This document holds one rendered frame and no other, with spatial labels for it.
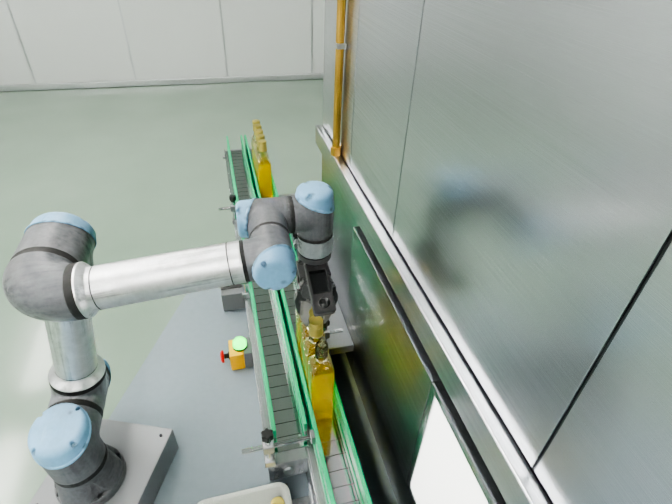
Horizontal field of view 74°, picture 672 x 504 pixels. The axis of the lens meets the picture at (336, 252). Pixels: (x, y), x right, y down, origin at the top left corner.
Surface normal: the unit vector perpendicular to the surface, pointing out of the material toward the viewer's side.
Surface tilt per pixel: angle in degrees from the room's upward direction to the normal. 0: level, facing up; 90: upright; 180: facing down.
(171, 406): 0
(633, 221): 90
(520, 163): 90
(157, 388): 0
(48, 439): 9
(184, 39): 90
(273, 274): 91
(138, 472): 3
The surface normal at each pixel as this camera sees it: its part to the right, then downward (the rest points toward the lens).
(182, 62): 0.25, 0.59
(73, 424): 0.02, -0.70
